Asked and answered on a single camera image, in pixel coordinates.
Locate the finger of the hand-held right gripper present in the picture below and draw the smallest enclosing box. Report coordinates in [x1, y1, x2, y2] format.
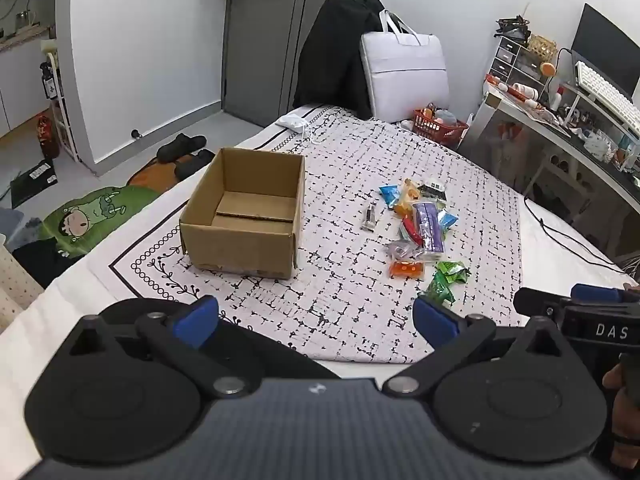
[513, 286, 572, 320]
[571, 283, 640, 306]

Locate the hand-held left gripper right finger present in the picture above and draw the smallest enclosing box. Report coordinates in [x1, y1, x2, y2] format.
[382, 294, 568, 396]

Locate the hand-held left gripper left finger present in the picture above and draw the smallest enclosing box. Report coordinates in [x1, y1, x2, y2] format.
[65, 294, 263, 400]

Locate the green snack packet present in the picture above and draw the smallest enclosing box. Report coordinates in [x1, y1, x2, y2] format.
[424, 277, 455, 306]
[434, 260, 471, 285]

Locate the clear purple snack packet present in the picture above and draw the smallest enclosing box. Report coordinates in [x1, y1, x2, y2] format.
[384, 239, 416, 261]

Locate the brown cardboard box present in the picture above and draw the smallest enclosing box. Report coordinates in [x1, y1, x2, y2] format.
[179, 147, 307, 281]

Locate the person's right hand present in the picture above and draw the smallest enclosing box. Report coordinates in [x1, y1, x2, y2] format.
[602, 354, 640, 461]

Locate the orange jelly packet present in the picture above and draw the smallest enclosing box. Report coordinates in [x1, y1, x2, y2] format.
[390, 259, 426, 281]

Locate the long purple snack packet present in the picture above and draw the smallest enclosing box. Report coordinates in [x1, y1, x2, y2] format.
[411, 201, 446, 255]

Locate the red white snack packet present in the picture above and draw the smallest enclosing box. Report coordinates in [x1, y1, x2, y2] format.
[400, 215, 423, 246]

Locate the white black printed blanket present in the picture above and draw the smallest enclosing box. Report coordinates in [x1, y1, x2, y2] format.
[112, 105, 526, 366]

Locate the orange cracker packet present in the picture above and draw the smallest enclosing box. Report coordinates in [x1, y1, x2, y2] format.
[394, 179, 423, 216]

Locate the white desk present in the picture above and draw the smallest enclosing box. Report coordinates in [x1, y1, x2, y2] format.
[457, 72, 640, 271]

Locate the green cartoon floor mat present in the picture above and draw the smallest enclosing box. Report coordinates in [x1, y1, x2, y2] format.
[40, 157, 176, 261]

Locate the black slipper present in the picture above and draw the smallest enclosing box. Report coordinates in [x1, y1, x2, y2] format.
[174, 150, 216, 181]
[156, 134, 208, 163]

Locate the dark cloth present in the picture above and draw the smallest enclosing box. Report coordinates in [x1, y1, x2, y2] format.
[12, 240, 83, 291]

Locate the white monitor riser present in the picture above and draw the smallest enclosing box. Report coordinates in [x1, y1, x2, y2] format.
[555, 80, 640, 171]

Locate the beige dotted cushion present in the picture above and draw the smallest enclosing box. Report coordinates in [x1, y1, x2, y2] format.
[0, 245, 46, 321]

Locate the red plastic basket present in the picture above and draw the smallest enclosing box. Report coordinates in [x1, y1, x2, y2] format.
[412, 104, 470, 150]

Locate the white keyboard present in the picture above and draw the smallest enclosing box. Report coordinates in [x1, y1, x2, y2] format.
[574, 60, 640, 133]

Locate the black box with label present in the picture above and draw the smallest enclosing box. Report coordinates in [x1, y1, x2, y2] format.
[10, 159, 58, 208]

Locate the white face mask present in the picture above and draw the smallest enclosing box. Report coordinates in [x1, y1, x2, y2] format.
[275, 114, 326, 145]

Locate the brown drink bottle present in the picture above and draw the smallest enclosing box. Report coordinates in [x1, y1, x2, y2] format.
[35, 115, 56, 158]

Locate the small drawer organizer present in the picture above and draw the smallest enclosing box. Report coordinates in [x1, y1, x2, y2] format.
[490, 35, 531, 86]

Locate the black computer monitor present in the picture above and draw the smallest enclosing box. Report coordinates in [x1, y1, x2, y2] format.
[570, 2, 640, 106]

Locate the grey laptop bag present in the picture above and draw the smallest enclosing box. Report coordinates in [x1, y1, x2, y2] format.
[359, 9, 451, 123]

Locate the white narrow rack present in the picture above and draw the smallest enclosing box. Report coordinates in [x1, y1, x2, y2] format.
[40, 37, 78, 163]

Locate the wicker basket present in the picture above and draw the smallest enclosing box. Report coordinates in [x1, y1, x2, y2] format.
[527, 34, 558, 63]

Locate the black jacket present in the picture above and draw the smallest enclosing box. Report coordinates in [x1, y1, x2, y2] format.
[292, 0, 386, 118]

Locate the grey door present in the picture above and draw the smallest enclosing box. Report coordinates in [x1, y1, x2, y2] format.
[222, 0, 368, 128]

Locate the white cabinet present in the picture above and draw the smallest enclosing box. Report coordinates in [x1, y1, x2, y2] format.
[0, 25, 53, 136]

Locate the black cable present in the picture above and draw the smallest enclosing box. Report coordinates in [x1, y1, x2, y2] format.
[522, 195, 636, 276]

